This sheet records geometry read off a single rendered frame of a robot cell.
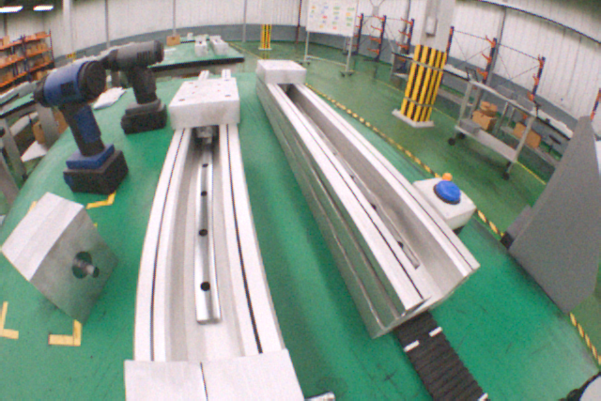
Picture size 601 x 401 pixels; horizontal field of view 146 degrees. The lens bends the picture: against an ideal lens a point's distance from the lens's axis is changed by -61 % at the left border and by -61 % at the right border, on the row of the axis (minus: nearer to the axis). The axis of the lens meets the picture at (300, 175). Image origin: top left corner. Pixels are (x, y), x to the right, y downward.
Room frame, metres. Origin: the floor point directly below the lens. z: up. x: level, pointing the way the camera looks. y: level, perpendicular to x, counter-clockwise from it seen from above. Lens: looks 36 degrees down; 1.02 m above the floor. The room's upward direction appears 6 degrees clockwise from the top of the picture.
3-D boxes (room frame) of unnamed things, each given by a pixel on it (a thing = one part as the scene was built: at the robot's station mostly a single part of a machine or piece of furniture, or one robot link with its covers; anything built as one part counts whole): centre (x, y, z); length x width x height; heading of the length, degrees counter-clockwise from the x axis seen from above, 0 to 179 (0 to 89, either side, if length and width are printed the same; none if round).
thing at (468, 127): (2.32, -2.30, 0.50); 1.03 x 0.55 x 1.01; 39
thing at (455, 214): (0.23, -0.21, 0.81); 0.10 x 0.08 x 0.06; 111
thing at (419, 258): (0.45, 0.01, 0.82); 0.80 x 0.10 x 0.09; 21
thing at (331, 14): (6.08, -0.30, 0.97); 1.51 x 0.50 x 1.95; 47
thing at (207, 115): (0.39, 0.18, 0.87); 0.16 x 0.11 x 0.07; 21
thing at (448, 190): (0.24, -0.21, 0.84); 0.04 x 0.04 x 0.02
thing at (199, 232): (0.39, 0.18, 0.82); 0.80 x 0.10 x 0.09; 21
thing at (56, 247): (0.05, 0.25, 0.83); 0.11 x 0.10 x 0.10; 89
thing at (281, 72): (0.69, 0.09, 0.87); 0.16 x 0.11 x 0.07; 21
